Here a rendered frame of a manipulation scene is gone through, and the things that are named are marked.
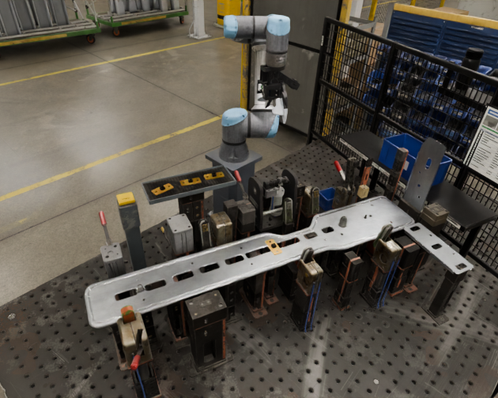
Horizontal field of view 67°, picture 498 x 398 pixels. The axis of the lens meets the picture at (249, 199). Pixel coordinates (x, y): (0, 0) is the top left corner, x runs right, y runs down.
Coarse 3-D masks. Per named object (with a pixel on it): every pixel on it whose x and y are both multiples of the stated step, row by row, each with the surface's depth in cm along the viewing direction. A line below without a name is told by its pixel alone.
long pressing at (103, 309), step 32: (320, 224) 164; (352, 224) 164; (384, 224) 165; (192, 256) 145; (224, 256) 146; (256, 256) 147; (288, 256) 148; (96, 288) 132; (128, 288) 132; (160, 288) 133; (192, 288) 133; (96, 320) 122
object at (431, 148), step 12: (432, 144) 159; (420, 156) 166; (432, 156) 160; (420, 168) 168; (432, 168) 162; (420, 180) 169; (432, 180) 162; (408, 192) 177; (420, 192) 171; (420, 204) 173
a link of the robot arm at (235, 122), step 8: (224, 112) 176; (232, 112) 175; (240, 112) 174; (224, 120) 173; (232, 120) 171; (240, 120) 171; (248, 120) 173; (224, 128) 175; (232, 128) 173; (240, 128) 173; (248, 128) 173; (224, 136) 177; (232, 136) 175; (240, 136) 176; (248, 136) 177
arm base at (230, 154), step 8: (224, 144) 180; (232, 144) 178; (240, 144) 179; (224, 152) 181; (232, 152) 180; (240, 152) 181; (248, 152) 186; (224, 160) 183; (232, 160) 181; (240, 160) 182
